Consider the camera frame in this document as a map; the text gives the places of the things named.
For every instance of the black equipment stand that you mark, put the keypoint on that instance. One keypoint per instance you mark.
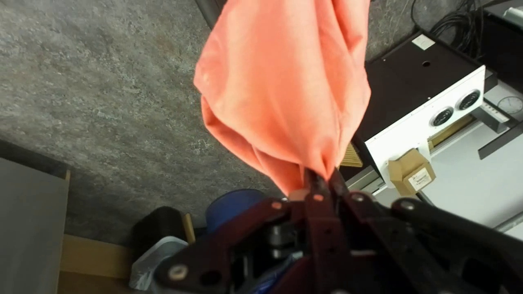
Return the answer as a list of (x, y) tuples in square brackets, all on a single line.
[(501, 38)]

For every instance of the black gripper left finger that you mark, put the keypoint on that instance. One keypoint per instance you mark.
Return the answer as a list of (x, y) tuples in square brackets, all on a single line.
[(230, 234)]

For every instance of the pink shirt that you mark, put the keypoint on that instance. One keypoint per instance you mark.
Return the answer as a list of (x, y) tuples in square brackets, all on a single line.
[(283, 87)]

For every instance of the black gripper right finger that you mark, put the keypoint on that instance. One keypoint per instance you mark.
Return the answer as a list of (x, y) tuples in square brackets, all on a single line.
[(435, 245)]

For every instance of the wooden counter cabinet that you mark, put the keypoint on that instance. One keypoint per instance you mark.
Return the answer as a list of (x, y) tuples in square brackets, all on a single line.
[(92, 255)]

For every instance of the stainless steel dishwasher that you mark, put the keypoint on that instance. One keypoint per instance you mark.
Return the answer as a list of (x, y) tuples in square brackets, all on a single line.
[(33, 229)]

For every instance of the small cardboard box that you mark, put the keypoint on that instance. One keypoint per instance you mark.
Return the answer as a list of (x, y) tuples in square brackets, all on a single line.
[(411, 172)]

